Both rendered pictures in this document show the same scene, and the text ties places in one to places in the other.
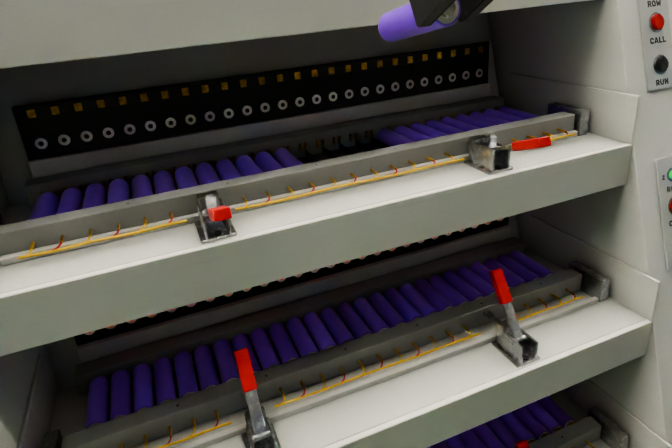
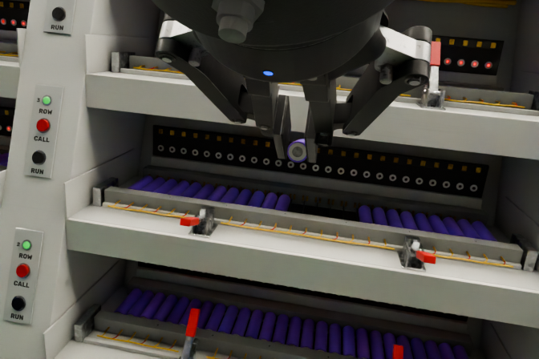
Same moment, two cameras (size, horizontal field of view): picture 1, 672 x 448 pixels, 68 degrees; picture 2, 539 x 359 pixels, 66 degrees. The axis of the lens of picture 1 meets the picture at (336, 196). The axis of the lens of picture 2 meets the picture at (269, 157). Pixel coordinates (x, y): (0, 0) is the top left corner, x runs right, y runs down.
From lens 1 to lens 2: 22 cm
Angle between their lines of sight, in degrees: 27
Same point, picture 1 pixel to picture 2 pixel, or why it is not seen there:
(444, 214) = (354, 282)
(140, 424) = (134, 324)
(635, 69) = not seen: outside the picture
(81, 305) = (119, 242)
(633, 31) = not seen: outside the picture
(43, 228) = (126, 195)
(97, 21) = (178, 99)
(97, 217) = (151, 199)
